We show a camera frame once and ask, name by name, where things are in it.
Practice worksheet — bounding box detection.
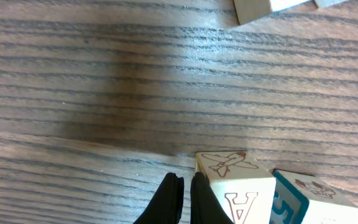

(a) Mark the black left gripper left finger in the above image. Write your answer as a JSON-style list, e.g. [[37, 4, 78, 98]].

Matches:
[[134, 172, 185, 224]]

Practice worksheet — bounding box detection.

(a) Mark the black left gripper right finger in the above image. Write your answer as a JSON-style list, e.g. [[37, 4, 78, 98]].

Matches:
[[190, 172, 233, 224]]

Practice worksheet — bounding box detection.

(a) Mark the wooden A airplane block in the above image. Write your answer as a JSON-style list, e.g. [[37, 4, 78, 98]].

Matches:
[[195, 151, 276, 224]]

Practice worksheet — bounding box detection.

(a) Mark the red-edged wooden letter block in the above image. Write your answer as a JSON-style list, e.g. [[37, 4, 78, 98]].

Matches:
[[232, 0, 310, 26]]

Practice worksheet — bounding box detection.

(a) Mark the blue D wooden block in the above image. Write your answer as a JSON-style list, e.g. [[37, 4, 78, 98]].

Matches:
[[270, 169, 358, 224]]

